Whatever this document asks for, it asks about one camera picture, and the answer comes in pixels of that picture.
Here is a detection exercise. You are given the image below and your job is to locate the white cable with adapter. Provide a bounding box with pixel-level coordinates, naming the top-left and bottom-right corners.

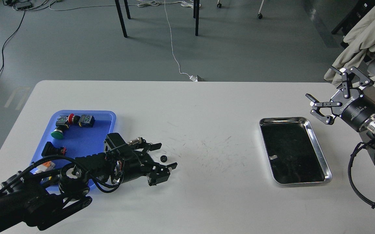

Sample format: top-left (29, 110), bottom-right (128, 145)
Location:
top-left (164, 0), bottom-right (205, 82)

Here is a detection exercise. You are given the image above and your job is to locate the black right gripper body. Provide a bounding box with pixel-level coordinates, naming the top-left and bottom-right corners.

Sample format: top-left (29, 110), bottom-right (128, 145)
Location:
top-left (332, 89), bottom-right (375, 132)

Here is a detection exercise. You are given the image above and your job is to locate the black table leg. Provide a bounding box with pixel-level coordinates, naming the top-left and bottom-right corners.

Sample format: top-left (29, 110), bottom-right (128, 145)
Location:
top-left (193, 0), bottom-right (200, 36)
top-left (115, 0), bottom-right (131, 38)

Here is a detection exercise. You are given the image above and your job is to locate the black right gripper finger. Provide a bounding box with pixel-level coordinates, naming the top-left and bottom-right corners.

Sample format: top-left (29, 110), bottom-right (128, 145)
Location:
top-left (306, 94), bottom-right (342, 125)
top-left (330, 66), bottom-right (374, 99)

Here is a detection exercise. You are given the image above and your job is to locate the black table leg right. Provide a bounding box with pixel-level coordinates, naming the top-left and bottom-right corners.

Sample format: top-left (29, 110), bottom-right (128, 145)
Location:
top-left (193, 0), bottom-right (200, 36)

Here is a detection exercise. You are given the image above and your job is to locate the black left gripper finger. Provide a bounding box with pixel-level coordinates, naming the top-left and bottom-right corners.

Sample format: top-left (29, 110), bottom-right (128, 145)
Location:
top-left (148, 162), bottom-right (178, 186)
top-left (138, 142), bottom-right (162, 153)

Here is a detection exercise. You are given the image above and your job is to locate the silver metal tray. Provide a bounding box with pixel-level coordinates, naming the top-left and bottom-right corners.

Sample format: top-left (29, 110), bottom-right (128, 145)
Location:
top-left (259, 117), bottom-right (332, 186)

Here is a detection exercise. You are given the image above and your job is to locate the red push button switch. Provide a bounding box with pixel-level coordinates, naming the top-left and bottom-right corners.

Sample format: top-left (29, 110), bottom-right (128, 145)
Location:
top-left (55, 113), bottom-right (74, 128)

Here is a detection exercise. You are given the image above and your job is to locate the small black gear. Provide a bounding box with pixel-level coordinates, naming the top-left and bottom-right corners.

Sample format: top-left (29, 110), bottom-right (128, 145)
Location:
top-left (160, 155), bottom-right (168, 162)

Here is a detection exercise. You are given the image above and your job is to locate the beige jacket on chair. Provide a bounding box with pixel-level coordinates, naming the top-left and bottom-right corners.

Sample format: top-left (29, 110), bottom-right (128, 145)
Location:
top-left (332, 6), bottom-right (375, 69)

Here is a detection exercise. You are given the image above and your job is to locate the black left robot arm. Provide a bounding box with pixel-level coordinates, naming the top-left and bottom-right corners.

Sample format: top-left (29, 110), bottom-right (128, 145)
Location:
top-left (0, 133), bottom-right (177, 232)

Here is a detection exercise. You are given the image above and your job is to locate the black red switch part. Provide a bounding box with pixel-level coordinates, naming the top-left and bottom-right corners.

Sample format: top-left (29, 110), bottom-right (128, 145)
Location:
top-left (41, 142), bottom-right (67, 158)

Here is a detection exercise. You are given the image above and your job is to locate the black floor cable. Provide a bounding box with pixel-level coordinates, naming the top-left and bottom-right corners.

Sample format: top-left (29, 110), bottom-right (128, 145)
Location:
top-left (0, 10), bottom-right (27, 130)

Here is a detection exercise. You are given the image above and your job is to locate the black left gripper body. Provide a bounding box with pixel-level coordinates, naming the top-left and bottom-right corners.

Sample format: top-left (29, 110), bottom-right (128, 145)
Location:
top-left (104, 132), bottom-right (154, 186)

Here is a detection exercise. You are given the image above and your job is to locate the blue plastic tray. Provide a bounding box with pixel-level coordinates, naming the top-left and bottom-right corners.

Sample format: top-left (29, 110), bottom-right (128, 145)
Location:
top-left (28, 110), bottom-right (116, 189)

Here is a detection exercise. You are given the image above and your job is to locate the black table leg left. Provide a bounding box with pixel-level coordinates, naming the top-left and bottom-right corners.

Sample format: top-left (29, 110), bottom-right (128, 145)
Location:
top-left (115, 0), bottom-right (131, 38)

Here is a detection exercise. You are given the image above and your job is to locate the orange grey contact block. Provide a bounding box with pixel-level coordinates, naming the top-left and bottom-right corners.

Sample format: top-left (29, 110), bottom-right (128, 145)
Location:
top-left (34, 161), bottom-right (56, 174)

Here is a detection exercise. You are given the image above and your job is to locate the green push button switch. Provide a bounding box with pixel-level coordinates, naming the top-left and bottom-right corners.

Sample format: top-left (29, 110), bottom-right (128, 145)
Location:
top-left (50, 125), bottom-right (69, 140)

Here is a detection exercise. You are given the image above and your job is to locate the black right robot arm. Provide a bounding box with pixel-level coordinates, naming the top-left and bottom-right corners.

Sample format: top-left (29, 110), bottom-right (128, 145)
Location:
top-left (306, 66), bottom-right (375, 209)

